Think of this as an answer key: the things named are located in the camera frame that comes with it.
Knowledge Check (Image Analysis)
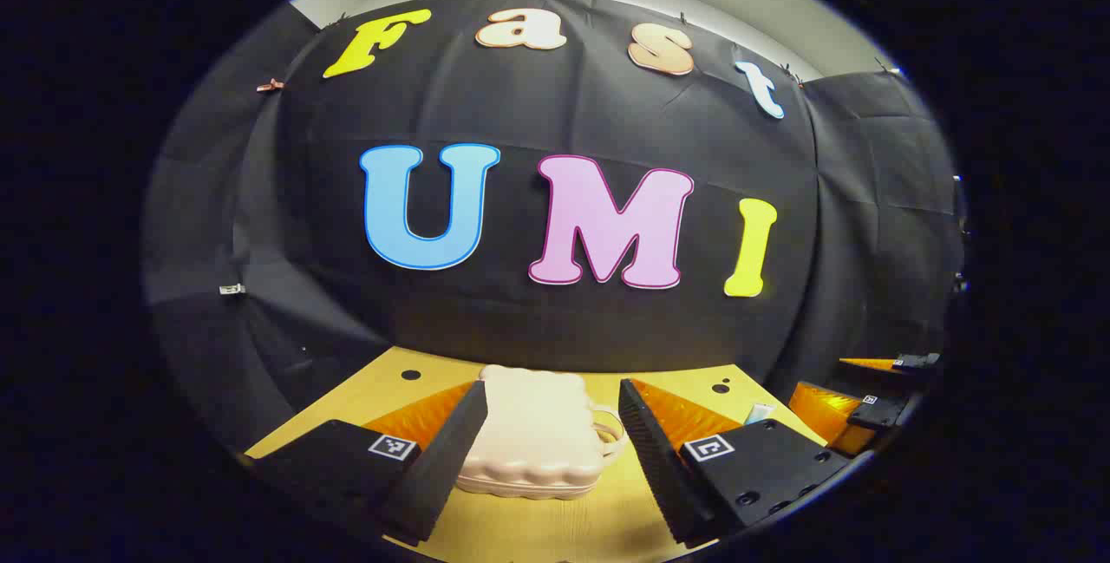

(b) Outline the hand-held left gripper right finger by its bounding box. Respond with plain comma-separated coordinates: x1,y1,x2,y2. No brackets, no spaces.
617,377,855,547

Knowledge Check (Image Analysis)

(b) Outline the black backdrop cloth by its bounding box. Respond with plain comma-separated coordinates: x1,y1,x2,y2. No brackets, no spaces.
143,0,968,451

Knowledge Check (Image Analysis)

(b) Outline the pink suitcase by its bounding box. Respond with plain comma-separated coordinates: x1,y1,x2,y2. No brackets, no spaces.
455,363,628,501

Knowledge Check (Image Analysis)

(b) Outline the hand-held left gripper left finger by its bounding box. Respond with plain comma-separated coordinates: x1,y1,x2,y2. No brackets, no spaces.
245,379,489,547

